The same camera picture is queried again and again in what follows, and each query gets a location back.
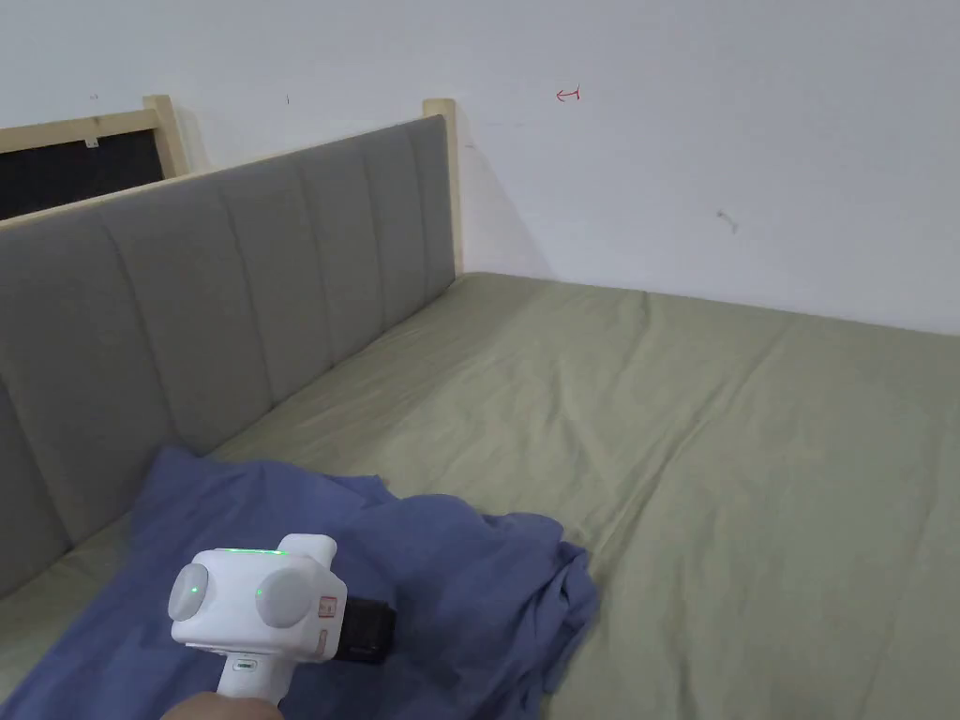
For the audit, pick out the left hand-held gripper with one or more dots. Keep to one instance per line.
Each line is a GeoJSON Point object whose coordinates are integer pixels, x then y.
{"type": "Point", "coordinates": [240, 600]}

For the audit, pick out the dark blue shirt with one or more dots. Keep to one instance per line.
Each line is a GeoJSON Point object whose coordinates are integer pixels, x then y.
{"type": "Point", "coordinates": [450, 570]}

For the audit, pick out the person's left hand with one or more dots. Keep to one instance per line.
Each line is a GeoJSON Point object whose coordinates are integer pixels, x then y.
{"type": "Point", "coordinates": [217, 709]}

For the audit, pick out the grey padded headboard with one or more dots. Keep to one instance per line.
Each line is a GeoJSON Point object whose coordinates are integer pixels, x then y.
{"type": "Point", "coordinates": [225, 300]}

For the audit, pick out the bed with pale green sheet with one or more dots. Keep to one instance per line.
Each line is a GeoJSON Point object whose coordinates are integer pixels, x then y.
{"type": "Point", "coordinates": [712, 465]}

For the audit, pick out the wooden frame with black panel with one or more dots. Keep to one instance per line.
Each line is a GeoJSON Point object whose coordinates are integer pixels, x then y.
{"type": "Point", "coordinates": [75, 161]}

